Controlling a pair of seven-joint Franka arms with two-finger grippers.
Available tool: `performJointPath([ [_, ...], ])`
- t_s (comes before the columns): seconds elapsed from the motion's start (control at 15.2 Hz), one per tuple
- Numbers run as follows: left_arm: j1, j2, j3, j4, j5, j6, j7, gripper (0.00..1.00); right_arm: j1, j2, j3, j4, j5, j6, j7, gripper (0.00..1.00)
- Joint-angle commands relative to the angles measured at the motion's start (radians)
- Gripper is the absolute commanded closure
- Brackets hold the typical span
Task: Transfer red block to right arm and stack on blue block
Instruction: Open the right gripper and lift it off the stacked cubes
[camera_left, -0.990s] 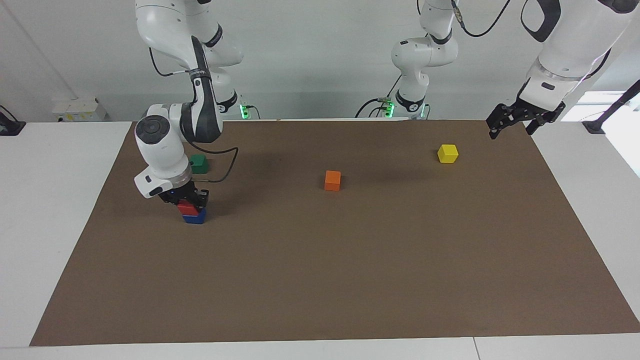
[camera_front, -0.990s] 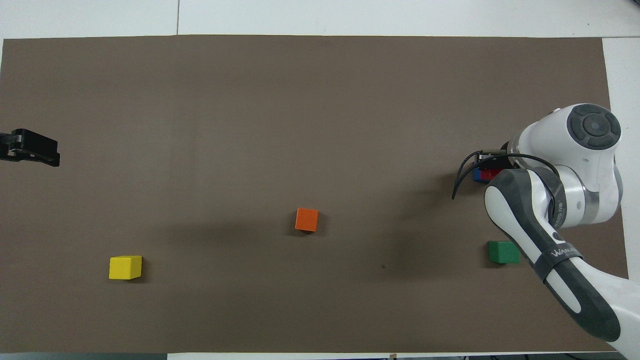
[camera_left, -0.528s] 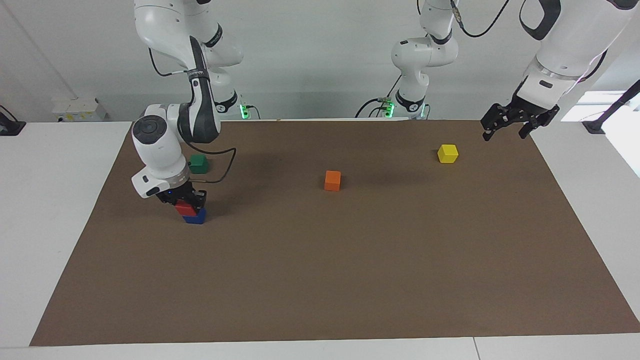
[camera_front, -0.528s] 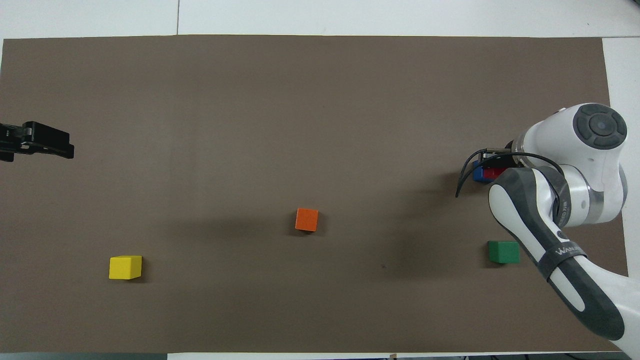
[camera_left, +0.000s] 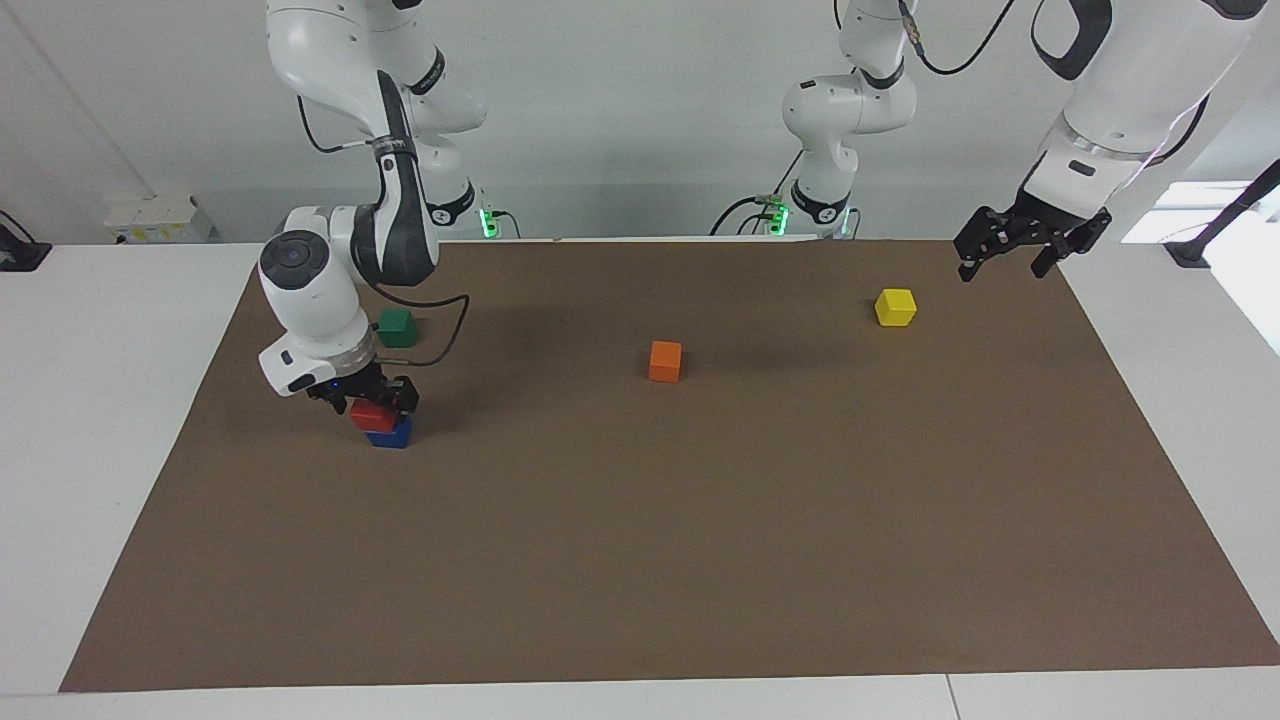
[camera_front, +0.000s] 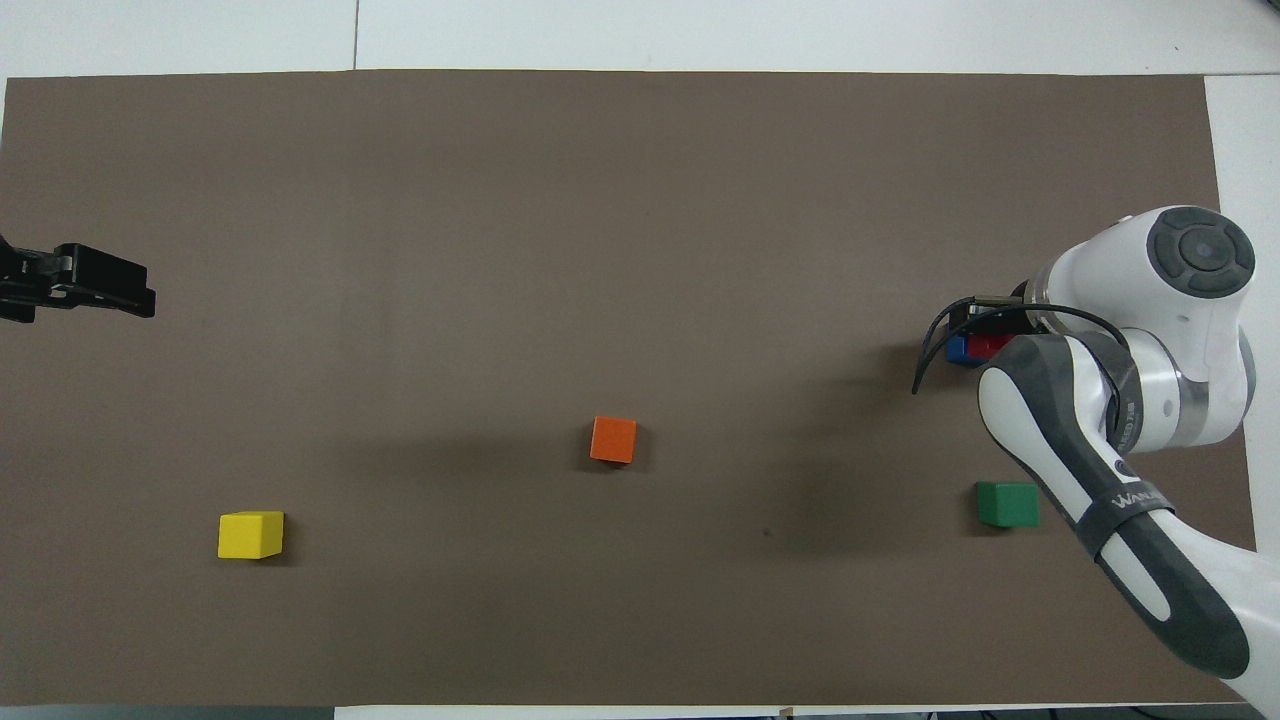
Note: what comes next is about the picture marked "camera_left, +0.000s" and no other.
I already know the white wall socket box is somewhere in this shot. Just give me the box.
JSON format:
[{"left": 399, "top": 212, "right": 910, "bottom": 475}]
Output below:
[{"left": 104, "top": 194, "right": 217, "bottom": 245}]

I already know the brown table mat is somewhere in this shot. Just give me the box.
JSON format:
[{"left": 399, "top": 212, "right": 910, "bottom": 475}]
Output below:
[{"left": 59, "top": 238, "right": 1280, "bottom": 694}]

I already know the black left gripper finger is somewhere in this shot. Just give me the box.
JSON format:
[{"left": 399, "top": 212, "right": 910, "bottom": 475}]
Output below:
[
  {"left": 1029, "top": 209, "right": 1114, "bottom": 280},
  {"left": 952, "top": 205, "right": 1017, "bottom": 284}
]

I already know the black base power cable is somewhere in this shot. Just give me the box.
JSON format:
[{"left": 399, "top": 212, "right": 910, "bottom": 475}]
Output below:
[{"left": 709, "top": 148, "right": 806, "bottom": 238}]

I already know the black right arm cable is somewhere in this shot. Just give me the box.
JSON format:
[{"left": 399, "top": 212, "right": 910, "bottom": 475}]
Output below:
[{"left": 296, "top": 94, "right": 472, "bottom": 370}]

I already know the yellow wooden block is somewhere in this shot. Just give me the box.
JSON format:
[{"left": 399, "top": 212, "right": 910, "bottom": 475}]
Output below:
[{"left": 874, "top": 287, "right": 919, "bottom": 329}]

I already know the black table clamp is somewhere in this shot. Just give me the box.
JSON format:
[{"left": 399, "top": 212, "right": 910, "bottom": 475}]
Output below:
[{"left": 0, "top": 209, "right": 53, "bottom": 274}]

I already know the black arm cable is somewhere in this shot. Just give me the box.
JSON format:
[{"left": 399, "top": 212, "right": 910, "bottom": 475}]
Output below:
[
  {"left": 296, "top": 94, "right": 472, "bottom": 370},
  {"left": 898, "top": 0, "right": 1018, "bottom": 77}
]

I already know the black camera stand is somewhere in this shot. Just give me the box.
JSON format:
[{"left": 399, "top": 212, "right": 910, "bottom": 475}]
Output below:
[{"left": 1164, "top": 158, "right": 1280, "bottom": 270}]

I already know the red wooden block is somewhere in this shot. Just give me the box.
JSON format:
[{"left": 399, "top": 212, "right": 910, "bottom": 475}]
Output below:
[{"left": 349, "top": 397, "right": 400, "bottom": 434}]

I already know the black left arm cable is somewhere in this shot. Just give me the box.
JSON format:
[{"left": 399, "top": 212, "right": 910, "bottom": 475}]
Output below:
[{"left": 898, "top": 0, "right": 1018, "bottom": 77}]

